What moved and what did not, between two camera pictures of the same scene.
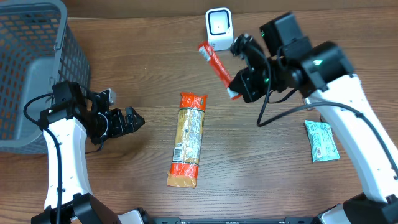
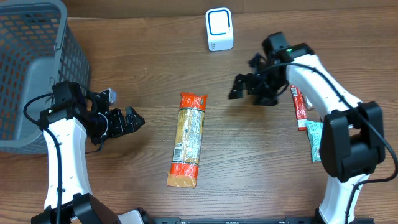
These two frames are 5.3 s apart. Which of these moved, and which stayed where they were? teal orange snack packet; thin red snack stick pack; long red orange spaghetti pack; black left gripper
Moved: thin red snack stick pack
Stayed: black left gripper; teal orange snack packet; long red orange spaghetti pack
